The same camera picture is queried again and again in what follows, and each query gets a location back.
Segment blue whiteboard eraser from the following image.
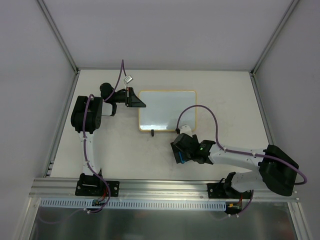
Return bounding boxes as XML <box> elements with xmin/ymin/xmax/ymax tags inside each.
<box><xmin>174</xmin><ymin>151</ymin><xmax>186</xmax><ymax>164</ymax></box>

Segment yellow framed whiteboard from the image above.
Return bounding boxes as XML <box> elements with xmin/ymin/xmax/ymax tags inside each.
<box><xmin>138</xmin><ymin>90</ymin><xmax>197</xmax><ymax>132</ymax></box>

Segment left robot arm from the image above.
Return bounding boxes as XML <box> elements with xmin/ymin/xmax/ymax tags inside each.
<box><xmin>70</xmin><ymin>83</ymin><xmax>147</xmax><ymax>195</ymax></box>

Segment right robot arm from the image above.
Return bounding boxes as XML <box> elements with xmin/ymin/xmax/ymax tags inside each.
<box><xmin>170</xmin><ymin>133</ymin><xmax>299</xmax><ymax>199</ymax></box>

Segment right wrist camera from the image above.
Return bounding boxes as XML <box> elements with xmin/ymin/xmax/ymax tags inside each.
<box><xmin>175</xmin><ymin>125</ymin><xmax>193</xmax><ymax>137</ymax></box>

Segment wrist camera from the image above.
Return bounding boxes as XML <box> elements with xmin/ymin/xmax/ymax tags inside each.
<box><xmin>175</xmin><ymin>125</ymin><xmax>193</xmax><ymax>137</ymax></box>
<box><xmin>123</xmin><ymin>75</ymin><xmax>133</xmax><ymax>85</ymax></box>

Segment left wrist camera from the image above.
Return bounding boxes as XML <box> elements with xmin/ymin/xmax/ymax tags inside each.
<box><xmin>123</xmin><ymin>75</ymin><xmax>133</xmax><ymax>85</ymax></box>

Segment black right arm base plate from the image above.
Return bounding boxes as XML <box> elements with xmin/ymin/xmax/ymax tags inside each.
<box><xmin>206</xmin><ymin>172</ymin><xmax>253</xmax><ymax>199</ymax></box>

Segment white slotted cable duct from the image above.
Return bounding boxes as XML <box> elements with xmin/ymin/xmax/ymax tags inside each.
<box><xmin>39</xmin><ymin>198</ymin><xmax>227</xmax><ymax>212</ymax></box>

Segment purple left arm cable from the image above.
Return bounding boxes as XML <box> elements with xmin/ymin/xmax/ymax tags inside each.
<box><xmin>37</xmin><ymin>59</ymin><xmax>126</xmax><ymax>224</ymax></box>

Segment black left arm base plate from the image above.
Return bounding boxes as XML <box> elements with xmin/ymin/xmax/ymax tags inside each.
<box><xmin>75</xmin><ymin>173</ymin><xmax>120</xmax><ymax>197</ymax></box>

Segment aluminium mounting rail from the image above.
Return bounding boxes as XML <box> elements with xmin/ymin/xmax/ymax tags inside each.
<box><xmin>28</xmin><ymin>176</ymin><xmax>300</xmax><ymax>203</ymax></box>

